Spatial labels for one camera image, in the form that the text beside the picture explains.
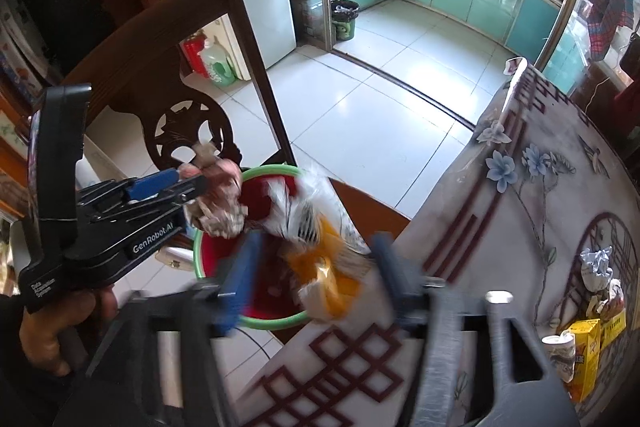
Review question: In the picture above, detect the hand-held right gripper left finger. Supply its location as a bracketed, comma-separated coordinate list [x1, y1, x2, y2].
[55, 231, 267, 427]

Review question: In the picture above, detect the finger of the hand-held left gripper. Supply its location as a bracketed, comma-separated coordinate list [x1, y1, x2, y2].
[77, 167, 183, 208]
[87, 176, 209, 229]

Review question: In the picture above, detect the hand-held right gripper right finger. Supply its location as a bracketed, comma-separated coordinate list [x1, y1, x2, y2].
[372, 231, 581, 427]

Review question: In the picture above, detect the pinkish paper ball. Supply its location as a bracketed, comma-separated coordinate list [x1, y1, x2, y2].
[180, 142, 251, 240]

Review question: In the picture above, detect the red basin with green rim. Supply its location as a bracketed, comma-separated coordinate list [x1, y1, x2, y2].
[192, 163, 321, 333]

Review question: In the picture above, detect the yellow and white plastic wrapper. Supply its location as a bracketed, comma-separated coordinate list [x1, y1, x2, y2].
[265, 174, 381, 323]

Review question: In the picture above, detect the white paper ball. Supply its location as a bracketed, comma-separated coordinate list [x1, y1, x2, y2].
[580, 246, 614, 303]

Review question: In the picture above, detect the person's left forearm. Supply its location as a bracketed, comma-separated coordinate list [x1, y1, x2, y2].
[0, 292, 56, 427]

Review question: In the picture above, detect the person's left hand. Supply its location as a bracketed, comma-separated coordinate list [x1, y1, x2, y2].
[20, 284, 121, 378]

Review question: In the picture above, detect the green detergent bottle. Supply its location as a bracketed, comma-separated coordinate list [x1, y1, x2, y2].
[199, 38, 237, 88]

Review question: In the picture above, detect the dark wooden chair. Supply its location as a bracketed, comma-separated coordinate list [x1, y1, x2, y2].
[60, 0, 416, 348]

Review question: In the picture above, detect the red fire extinguisher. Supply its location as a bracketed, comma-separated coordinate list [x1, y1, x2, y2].
[181, 32, 210, 78]

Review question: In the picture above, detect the floral patterned tablecloth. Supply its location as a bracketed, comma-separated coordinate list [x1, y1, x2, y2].
[240, 57, 640, 427]

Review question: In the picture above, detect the crushed white paper cup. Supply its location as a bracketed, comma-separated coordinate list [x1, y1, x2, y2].
[542, 329, 576, 383]

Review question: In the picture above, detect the tall yellow box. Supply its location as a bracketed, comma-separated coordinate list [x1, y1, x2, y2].
[569, 318, 602, 404]

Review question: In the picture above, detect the beige crumpled paper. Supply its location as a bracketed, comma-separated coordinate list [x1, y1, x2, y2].
[587, 279, 625, 318]

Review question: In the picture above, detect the small yellow box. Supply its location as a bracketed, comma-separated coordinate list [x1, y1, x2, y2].
[599, 309, 627, 350]

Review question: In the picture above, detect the dark kitchen waste bin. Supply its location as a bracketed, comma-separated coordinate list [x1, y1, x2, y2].
[331, 0, 361, 42]

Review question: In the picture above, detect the plaid hanging cloth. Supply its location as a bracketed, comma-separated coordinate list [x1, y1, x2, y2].
[586, 0, 636, 62]

